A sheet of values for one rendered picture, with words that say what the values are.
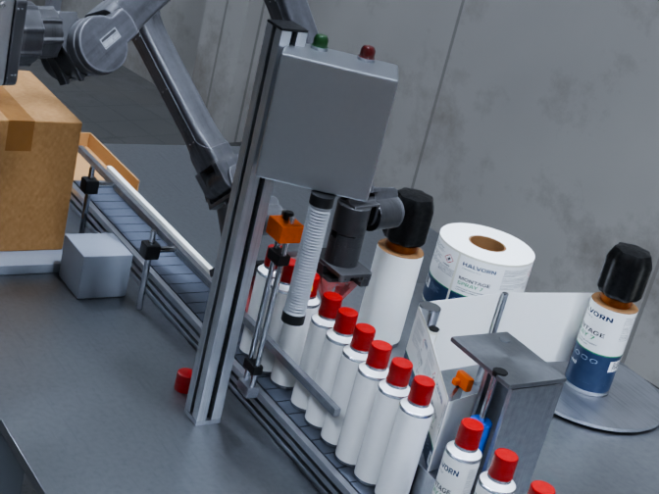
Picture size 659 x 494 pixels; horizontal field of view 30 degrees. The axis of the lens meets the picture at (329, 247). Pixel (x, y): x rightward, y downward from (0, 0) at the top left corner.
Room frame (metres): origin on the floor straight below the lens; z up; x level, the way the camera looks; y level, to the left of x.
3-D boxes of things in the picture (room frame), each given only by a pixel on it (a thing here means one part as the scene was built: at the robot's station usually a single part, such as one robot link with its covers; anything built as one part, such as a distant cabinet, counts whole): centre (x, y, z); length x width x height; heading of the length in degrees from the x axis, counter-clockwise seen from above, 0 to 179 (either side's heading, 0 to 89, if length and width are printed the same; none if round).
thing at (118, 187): (2.09, 0.25, 0.96); 1.07 x 0.01 x 0.01; 37
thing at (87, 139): (2.67, 0.65, 0.85); 0.30 x 0.26 x 0.04; 37
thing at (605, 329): (2.11, -0.53, 1.04); 0.09 x 0.09 x 0.29
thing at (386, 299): (2.11, -0.13, 1.03); 0.09 x 0.09 x 0.30
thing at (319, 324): (1.79, -0.02, 0.98); 0.05 x 0.05 x 0.20
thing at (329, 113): (1.74, 0.05, 1.38); 0.17 x 0.10 x 0.19; 93
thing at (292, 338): (1.85, 0.02, 0.98); 0.05 x 0.05 x 0.20
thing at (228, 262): (1.76, 0.14, 1.17); 0.04 x 0.04 x 0.67; 37
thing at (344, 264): (1.89, -0.02, 1.13); 0.10 x 0.07 x 0.07; 38
